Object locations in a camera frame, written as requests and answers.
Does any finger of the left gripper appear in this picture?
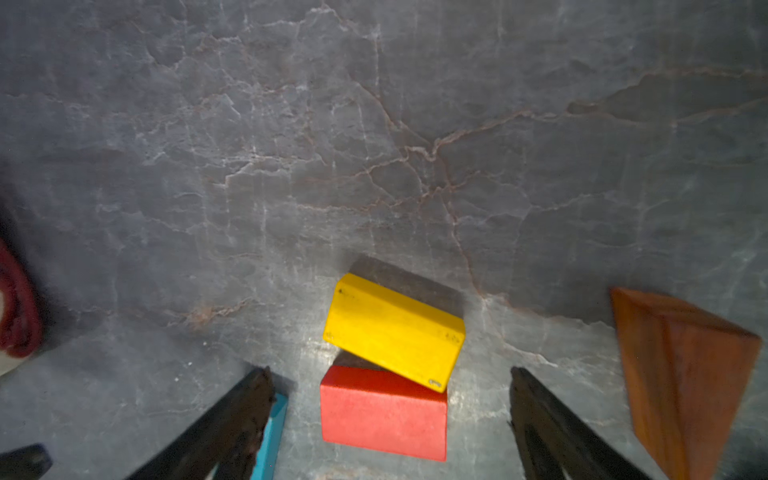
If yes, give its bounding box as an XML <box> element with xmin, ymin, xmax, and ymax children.
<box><xmin>0</xmin><ymin>443</ymin><xmax>53</xmax><ymax>480</ymax></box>

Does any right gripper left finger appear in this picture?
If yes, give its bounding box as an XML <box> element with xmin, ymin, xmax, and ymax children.
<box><xmin>129</xmin><ymin>367</ymin><xmax>276</xmax><ymax>479</ymax></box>

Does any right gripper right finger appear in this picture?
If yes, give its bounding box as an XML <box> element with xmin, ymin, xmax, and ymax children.
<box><xmin>510</xmin><ymin>367</ymin><xmax>649</xmax><ymax>480</ymax></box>

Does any teal long block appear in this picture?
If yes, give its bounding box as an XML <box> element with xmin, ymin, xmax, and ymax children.
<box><xmin>250</xmin><ymin>393</ymin><xmax>288</xmax><ymax>480</ymax></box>

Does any red rectangular block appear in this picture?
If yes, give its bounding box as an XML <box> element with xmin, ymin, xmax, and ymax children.
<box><xmin>320</xmin><ymin>365</ymin><xmax>448</xmax><ymax>462</ymax></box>

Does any reddish brown wooden wedge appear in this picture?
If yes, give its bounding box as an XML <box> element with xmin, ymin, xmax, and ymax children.
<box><xmin>610</xmin><ymin>287</ymin><xmax>762</xmax><ymax>479</ymax></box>

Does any yellow rectangular block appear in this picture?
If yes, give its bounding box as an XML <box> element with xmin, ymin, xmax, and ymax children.
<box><xmin>323</xmin><ymin>273</ymin><xmax>466</xmax><ymax>393</ymax></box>

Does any beige work glove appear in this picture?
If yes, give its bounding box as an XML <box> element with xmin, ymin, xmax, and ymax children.
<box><xmin>1</xmin><ymin>241</ymin><xmax>44</xmax><ymax>376</ymax></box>

